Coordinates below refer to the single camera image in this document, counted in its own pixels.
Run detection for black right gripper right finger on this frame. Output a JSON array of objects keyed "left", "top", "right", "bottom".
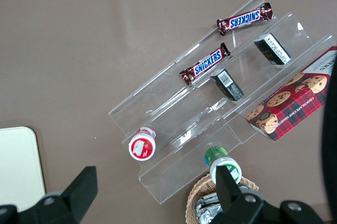
[{"left": 210, "top": 165, "right": 326, "bottom": 224}]

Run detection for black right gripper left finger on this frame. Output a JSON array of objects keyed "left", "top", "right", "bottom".
[{"left": 0, "top": 166, "right": 98, "bottom": 224}]

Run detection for oval light wicker basket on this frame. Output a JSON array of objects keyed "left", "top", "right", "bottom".
[{"left": 186, "top": 173, "right": 260, "bottom": 224}]

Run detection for beige plastic tray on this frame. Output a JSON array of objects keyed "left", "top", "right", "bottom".
[{"left": 0, "top": 126, "right": 47, "bottom": 212}]

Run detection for silver foil packs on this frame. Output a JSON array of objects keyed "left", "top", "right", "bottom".
[{"left": 194, "top": 191, "right": 225, "bottom": 224}]

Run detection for green lidded yogurt cup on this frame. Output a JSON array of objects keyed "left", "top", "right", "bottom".
[{"left": 204, "top": 146, "right": 243, "bottom": 185}]

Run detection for red lidded yogurt cup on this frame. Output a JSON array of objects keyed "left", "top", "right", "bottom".
[{"left": 128, "top": 126, "right": 158, "bottom": 161}]

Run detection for red tartan cookie box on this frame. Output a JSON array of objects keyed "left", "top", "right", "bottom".
[{"left": 244, "top": 46, "right": 337, "bottom": 142}]

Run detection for clear acrylic stepped display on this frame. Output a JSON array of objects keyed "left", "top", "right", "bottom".
[{"left": 107, "top": 0, "right": 337, "bottom": 205}]

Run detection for small black box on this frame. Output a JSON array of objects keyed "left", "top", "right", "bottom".
[
  {"left": 253, "top": 32, "right": 293, "bottom": 66},
  {"left": 210, "top": 68, "right": 245, "bottom": 102}
]

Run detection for Snickers chocolate bar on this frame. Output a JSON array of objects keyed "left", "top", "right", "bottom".
[
  {"left": 216, "top": 2, "right": 274, "bottom": 37},
  {"left": 179, "top": 42, "right": 232, "bottom": 86}
]

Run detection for black blurry camera cable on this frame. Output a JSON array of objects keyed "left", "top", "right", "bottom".
[{"left": 319, "top": 62, "right": 337, "bottom": 224}]

